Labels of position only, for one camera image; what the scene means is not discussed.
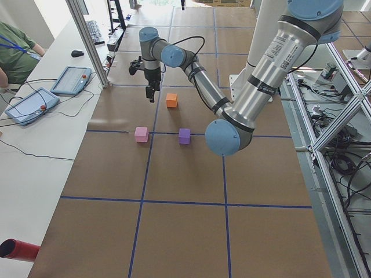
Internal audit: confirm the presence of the black computer mouse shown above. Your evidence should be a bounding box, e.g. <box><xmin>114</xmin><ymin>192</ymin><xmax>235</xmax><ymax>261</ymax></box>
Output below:
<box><xmin>71</xmin><ymin>49</ymin><xmax>84</xmax><ymax>58</ymax></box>

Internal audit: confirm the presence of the purple foam cube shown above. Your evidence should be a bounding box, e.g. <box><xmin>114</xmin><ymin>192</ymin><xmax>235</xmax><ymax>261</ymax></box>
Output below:
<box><xmin>179</xmin><ymin>128</ymin><xmax>191</xmax><ymax>145</ymax></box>

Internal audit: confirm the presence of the brown paper table cover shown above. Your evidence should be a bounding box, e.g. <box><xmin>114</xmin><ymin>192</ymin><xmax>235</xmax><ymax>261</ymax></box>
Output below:
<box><xmin>30</xmin><ymin>8</ymin><xmax>332</xmax><ymax>277</ymax></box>

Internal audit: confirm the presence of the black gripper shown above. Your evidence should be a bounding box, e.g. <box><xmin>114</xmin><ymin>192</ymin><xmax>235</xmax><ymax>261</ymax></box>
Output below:
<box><xmin>144</xmin><ymin>68</ymin><xmax>161</xmax><ymax>103</ymax></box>

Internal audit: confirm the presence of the aluminium frame post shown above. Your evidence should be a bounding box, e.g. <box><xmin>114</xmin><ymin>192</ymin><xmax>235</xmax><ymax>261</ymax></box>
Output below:
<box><xmin>66</xmin><ymin>0</ymin><xmax>110</xmax><ymax>88</ymax></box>

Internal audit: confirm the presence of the blue teach pendant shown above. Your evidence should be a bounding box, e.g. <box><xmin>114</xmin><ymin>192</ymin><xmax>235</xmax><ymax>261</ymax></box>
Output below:
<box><xmin>50</xmin><ymin>66</ymin><xmax>92</xmax><ymax>96</ymax></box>
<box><xmin>5</xmin><ymin>87</ymin><xmax>60</xmax><ymax>126</ymax></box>

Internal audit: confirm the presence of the red cylinder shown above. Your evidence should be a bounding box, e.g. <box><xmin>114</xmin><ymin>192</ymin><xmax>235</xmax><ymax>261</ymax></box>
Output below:
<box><xmin>1</xmin><ymin>239</ymin><xmax>40</xmax><ymax>262</ymax></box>

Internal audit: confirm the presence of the aluminium side frame rail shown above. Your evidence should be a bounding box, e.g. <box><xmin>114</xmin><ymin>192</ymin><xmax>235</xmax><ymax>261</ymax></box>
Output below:
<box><xmin>281</xmin><ymin>35</ymin><xmax>370</xmax><ymax>277</ymax></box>

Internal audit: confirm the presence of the near blue teach pendant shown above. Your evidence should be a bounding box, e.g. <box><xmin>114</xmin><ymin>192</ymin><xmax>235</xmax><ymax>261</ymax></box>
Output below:
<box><xmin>5</xmin><ymin>87</ymin><xmax>60</xmax><ymax>126</ymax></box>

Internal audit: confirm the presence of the black keyboard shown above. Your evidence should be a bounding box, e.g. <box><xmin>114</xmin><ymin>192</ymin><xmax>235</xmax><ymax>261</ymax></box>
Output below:
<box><xmin>85</xmin><ymin>20</ymin><xmax>105</xmax><ymax>45</ymax></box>

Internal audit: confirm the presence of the person in green shirt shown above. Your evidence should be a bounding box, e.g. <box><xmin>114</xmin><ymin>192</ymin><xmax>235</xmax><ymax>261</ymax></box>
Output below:
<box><xmin>1</xmin><ymin>22</ymin><xmax>45</xmax><ymax>88</ymax></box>

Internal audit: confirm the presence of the pink foam cube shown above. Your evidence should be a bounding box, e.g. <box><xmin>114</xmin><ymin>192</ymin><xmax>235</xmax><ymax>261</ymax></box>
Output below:
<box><xmin>134</xmin><ymin>127</ymin><xmax>149</xmax><ymax>142</ymax></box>

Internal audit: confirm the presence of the far blue teach pendant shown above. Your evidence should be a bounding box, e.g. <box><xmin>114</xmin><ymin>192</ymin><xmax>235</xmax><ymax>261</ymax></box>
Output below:
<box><xmin>50</xmin><ymin>66</ymin><xmax>92</xmax><ymax>96</ymax></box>

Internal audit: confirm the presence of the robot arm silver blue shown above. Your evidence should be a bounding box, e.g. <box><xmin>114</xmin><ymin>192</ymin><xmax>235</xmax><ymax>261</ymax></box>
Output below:
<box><xmin>139</xmin><ymin>1</ymin><xmax>343</xmax><ymax>156</ymax></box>

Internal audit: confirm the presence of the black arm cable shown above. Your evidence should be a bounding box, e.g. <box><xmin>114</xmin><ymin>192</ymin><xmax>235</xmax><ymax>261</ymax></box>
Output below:
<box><xmin>161</xmin><ymin>35</ymin><xmax>232</xmax><ymax>111</ymax></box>

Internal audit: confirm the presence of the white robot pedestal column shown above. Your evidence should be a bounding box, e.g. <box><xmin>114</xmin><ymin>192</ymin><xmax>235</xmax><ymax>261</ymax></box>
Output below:
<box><xmin>229</xmin><ymin>0</ymin><xmax>287</xmax><ymax>101</ymax></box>

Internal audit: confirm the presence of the orange foam cube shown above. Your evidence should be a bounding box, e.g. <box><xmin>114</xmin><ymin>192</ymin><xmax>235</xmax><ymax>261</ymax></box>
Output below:
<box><xmin>166</xmin><ymin>93</ymin><xmax>178</xmax><ymax>108</ymax></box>

